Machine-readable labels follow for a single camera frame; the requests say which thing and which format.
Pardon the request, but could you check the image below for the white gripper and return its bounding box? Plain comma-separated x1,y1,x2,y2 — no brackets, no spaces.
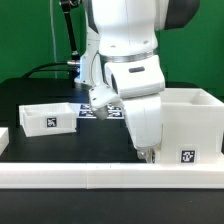
105,55,165,164

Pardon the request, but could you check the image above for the white drawer cabinet box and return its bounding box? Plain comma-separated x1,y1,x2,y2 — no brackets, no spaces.
155,88,224,164

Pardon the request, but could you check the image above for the white drawer tray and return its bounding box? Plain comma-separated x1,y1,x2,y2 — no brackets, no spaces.
19,103,77,137

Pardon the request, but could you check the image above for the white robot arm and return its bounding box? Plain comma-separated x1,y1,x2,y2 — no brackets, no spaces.
81,0,200,162

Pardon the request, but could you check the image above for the white sheet with markers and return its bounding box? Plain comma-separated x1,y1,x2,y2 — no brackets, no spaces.
72,103,123,120

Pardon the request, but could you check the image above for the white left fence piece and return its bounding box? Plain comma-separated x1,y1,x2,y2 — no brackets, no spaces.
0,127,9,155

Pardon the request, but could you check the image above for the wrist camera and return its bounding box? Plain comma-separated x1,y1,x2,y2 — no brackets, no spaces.
89,84,120,110

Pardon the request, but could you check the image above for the white front fence rail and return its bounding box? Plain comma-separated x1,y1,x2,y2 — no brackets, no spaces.
0,163,224,189

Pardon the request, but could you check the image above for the black cable on table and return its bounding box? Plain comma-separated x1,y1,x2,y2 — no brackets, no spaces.
21,61,81,80

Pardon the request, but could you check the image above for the black camera stand pole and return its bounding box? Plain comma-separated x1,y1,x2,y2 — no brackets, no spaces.
59,0,80,60

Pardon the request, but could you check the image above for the white hanging cable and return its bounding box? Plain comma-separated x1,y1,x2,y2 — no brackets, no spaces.
49,0,58,80

